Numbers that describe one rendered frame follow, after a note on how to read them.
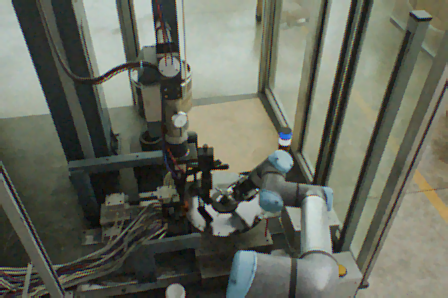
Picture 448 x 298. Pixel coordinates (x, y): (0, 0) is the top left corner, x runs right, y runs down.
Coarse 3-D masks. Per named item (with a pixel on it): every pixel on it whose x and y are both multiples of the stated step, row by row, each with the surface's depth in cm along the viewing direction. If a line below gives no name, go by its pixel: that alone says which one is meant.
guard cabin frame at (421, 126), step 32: (128, 0) 206; (320, 0) 156; (352, 0) 133; (128, 32) 217; (320, 32) 163; (352, 64) 140; (416, 128) 106; (320, 160) 179; (416, 160) 113; (384, 192) 126; (384, 224) 132
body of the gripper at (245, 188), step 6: (240, 180) 144; (246, 180) 138; (240, 186) 143; (246, 186) 141; (252, 186) 138; (234, 192) 146; (240, 192) 142; (246, 192) 142; (252, 192) 144; (234, 198) 146; (240, 198) 143; (246, 198) 143
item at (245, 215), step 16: (224, 176) 171; (240, 176) 171; (192, 192) 164; (192, 208) 158; (208, 208) 158; (240, 208) 158; (256, 208) 158; (192, 224) 152; (208, 224) 152; (224, 224) 152; (240, 224) 152; (256, 224) 152
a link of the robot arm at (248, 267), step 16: (240, 256) 91; (256, 256) 90; (272, 256) 91; (240, 272) 88; (256, 272) 87; (272, 272) 87; (288, 272) 87; (240, 288) 87; (256, 288) 87; (272, 288) 86; (288, 288) 86
